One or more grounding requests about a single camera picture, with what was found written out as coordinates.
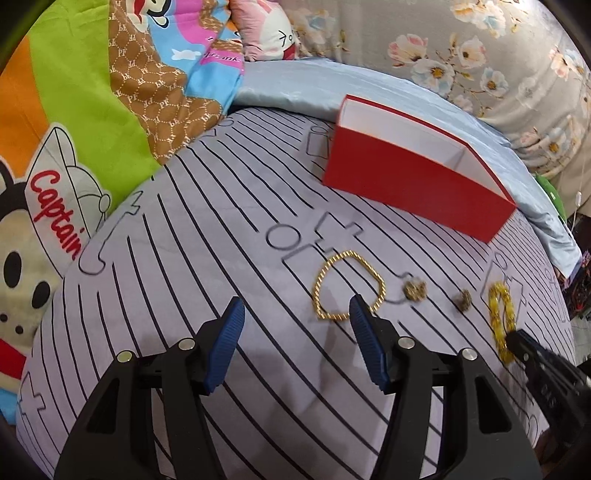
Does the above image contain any gold bead bracelet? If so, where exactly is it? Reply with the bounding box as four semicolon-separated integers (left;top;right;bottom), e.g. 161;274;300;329
312;250;387;322

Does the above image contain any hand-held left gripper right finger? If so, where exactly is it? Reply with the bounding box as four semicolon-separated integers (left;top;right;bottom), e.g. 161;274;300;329
348;294;544;480

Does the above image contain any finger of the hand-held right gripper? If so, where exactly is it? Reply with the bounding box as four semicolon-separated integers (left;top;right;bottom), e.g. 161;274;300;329
505;329;557;377

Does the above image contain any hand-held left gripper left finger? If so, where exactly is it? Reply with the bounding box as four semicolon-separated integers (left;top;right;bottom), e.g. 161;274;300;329
54;296;246;480

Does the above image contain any green plush item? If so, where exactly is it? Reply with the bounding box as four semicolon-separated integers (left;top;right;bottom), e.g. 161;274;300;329
536;173;568;222

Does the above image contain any yellow crystal bracelet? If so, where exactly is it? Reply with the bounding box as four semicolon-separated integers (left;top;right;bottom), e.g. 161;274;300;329
488;282;518;365

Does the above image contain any gold flower earring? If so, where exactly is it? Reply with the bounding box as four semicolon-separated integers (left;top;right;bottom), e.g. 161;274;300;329
403;277;428;303

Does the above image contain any pink cartoon pillow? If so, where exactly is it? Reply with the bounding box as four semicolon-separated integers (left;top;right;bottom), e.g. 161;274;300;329
229;0;303;62

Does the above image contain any grey floral blanket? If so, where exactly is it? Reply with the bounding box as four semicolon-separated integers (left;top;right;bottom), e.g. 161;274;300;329
277;0;591;185

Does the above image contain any white cable with switch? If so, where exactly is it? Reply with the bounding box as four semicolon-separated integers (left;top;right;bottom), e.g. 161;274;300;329
566;185;585;232

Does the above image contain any grey striped bedsheet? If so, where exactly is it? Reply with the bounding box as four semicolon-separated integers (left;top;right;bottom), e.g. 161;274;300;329
16;107;578;480

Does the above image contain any red box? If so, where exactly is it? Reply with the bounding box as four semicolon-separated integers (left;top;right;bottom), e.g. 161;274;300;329
322;93;517;244

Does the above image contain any colourful cartoon monkey blanket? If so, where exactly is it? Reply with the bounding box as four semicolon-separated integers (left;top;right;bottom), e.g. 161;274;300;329
0;0;245;425

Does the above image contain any light blue satin quilt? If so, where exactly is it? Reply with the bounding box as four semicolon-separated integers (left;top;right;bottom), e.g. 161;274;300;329
228;59;583;278

